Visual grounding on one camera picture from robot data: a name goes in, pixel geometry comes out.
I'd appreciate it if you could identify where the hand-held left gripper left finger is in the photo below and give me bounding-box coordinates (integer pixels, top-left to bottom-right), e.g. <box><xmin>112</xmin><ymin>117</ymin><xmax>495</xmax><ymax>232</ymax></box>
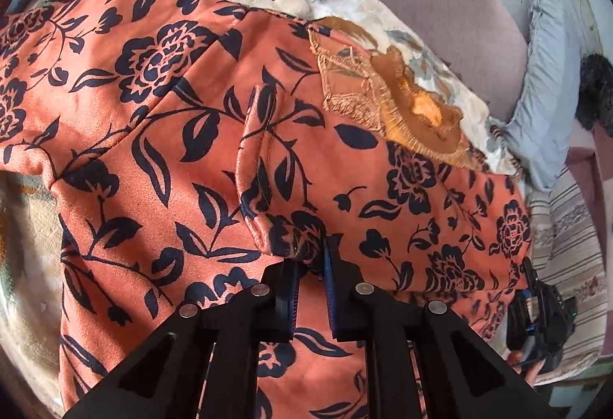
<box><xmin>62</xmin><ymin>258</ymin><xmax>302</xmax><ymax>419</ymax></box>

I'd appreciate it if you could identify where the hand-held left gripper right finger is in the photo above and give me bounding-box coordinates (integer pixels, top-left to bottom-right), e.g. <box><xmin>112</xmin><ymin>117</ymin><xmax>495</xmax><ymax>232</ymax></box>
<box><xmin>322</xmin><ymin>233</ymin><xmax>562</xmax><ymax>419</ymax></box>

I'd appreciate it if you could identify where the light blue ruffled pillow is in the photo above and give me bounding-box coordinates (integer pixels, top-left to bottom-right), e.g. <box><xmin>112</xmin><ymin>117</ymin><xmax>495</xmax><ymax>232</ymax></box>
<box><xmin>488</xmin><ymin>0</ymin><xmax>583</xmax><ymax>192</ymax></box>

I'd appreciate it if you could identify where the beige striped cloth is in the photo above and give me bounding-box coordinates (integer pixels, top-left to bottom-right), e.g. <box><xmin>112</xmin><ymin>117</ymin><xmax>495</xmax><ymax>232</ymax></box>
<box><xmin>524</xmin><ymin>165</ymin><xmax>607</xmax><ymax>382</ymax></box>

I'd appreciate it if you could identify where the orange floral print garment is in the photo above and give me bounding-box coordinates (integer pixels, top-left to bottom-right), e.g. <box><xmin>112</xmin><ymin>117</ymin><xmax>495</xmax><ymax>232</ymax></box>
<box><xmin>0</xmin><ymin>0</ymin><xmax>533</xmax><ymax>419</ymax></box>

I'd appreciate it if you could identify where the maroon patchwork quilt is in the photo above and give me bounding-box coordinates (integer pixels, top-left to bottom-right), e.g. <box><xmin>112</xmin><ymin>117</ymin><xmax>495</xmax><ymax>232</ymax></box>
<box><xmin>565</xmin><ymin>122</ymin><xmax>613</xmax><ymax>197</ymax></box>

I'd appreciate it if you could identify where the mauve quilted bed sheet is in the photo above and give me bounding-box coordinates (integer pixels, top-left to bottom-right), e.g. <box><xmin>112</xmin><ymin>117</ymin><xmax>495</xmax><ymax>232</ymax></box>
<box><xmin>316</xmin><ymin>0</ymin><xmax>532</xmax><ymax>123</ymax></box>

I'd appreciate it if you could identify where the black furry item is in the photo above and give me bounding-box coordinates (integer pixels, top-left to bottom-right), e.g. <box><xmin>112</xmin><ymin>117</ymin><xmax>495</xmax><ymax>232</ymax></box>
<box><xmin>577</xmin><ymin>53</ymin><xmax>613</xmax><ymax>137</ymax></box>

